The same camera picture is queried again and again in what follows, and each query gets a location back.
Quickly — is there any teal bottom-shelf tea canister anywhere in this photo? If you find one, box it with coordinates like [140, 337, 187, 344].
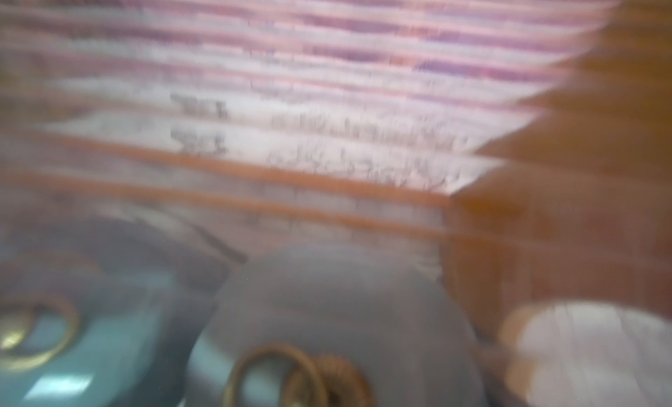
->
[1, 216, 230, 406]

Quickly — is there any wooden three-tier shelf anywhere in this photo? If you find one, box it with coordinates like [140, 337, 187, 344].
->
[0, 0, 672, 334]

